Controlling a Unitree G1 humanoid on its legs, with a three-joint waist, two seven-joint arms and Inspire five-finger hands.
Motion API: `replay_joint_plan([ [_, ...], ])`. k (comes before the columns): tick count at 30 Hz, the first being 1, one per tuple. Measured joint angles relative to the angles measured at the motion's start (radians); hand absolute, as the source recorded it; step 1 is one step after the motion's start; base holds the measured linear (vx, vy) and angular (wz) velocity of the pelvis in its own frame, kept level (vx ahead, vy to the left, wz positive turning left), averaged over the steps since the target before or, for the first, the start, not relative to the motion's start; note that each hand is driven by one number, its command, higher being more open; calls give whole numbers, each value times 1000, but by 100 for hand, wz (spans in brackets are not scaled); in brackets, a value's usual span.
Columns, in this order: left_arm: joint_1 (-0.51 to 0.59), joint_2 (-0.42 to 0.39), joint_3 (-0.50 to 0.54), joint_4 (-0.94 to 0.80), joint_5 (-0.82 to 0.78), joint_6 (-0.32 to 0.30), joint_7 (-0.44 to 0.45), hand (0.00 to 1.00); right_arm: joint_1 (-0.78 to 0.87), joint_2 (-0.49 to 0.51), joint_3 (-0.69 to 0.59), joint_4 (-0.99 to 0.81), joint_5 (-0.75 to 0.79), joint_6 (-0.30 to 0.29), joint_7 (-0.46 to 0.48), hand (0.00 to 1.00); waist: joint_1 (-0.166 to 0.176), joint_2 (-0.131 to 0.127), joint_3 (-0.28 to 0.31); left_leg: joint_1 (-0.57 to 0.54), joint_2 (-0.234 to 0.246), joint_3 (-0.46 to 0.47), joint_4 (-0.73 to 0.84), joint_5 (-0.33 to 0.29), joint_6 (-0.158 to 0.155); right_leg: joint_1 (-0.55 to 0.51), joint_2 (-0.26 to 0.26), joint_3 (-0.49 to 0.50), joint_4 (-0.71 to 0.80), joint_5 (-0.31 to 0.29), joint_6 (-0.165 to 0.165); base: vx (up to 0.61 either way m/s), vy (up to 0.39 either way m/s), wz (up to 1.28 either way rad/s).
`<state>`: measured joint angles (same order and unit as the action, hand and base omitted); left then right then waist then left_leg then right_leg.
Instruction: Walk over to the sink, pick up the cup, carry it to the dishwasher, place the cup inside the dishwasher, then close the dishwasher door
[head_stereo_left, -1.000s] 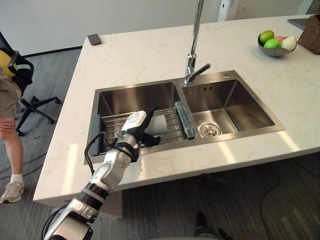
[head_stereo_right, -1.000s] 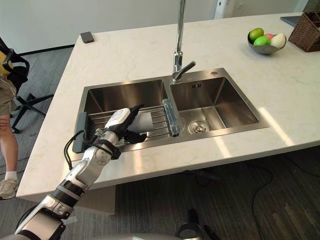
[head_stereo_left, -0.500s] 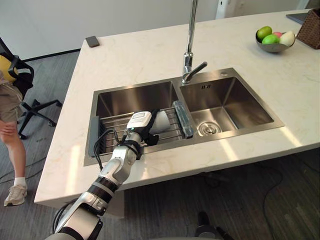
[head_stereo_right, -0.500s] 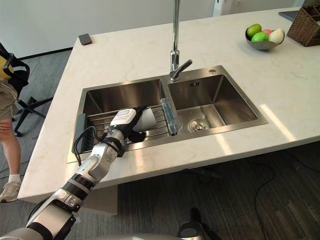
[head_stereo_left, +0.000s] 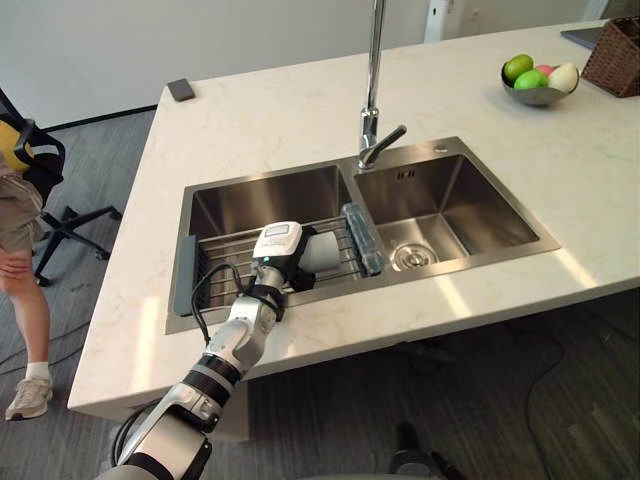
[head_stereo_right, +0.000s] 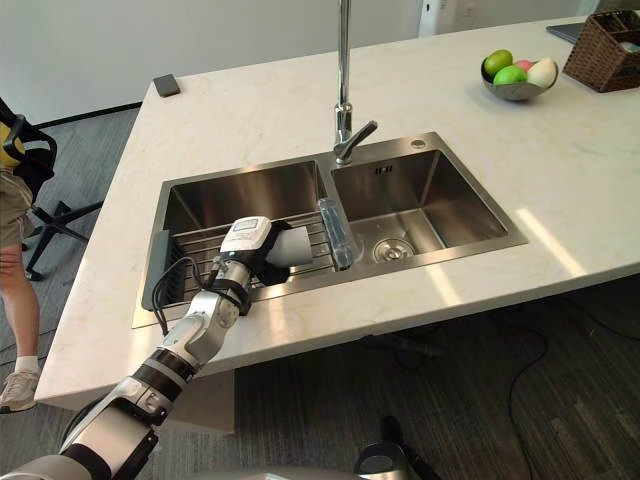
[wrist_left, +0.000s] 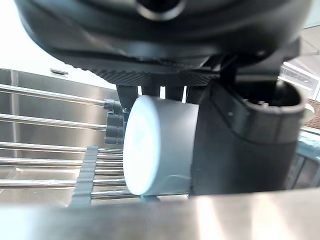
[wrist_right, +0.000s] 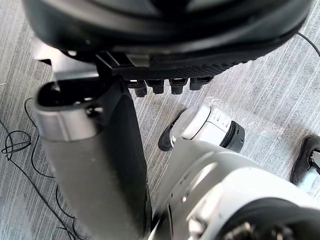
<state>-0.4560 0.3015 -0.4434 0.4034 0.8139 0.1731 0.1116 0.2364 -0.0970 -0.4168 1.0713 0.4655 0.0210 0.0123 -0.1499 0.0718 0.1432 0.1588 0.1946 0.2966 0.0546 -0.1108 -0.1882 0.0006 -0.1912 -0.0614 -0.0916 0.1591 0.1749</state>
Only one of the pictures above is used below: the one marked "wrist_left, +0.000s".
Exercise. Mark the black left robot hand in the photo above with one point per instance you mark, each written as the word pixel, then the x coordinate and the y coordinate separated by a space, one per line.
pixel 160 37

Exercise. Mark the white plastic cup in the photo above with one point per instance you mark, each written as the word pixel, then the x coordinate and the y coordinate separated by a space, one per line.
pixel 147 147

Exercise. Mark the roll-up steel rod drying rack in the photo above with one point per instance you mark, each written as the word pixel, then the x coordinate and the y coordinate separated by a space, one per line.
pixel 50 147

